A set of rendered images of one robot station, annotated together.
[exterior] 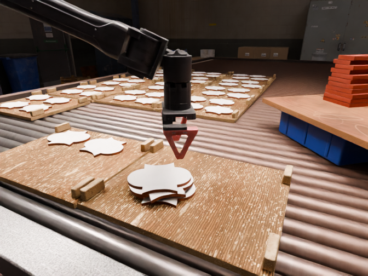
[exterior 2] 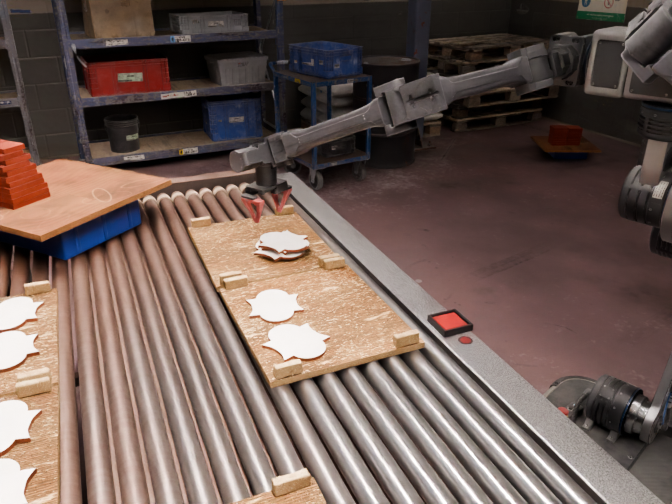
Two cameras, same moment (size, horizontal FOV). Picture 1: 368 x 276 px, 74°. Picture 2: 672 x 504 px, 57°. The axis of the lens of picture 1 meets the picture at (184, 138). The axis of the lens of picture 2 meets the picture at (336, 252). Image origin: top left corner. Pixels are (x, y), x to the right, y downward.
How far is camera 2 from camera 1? 202 cm
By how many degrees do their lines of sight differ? 118
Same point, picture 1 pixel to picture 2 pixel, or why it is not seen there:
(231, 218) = (273, 226)
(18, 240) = (385, 267)
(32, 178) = (365, 294)
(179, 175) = (271, 236)
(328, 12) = not seen: outside the picture
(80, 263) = (358, 247)
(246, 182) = (228, 234)
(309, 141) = (111, 229)
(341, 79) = (24, 173)
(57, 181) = (346, 283)
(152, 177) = (289, 241)
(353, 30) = not seen: outside the picture
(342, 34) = not seen: outside the picture
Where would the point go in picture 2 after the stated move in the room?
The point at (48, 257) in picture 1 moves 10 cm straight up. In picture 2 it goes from (372, 255) to (373, 223)
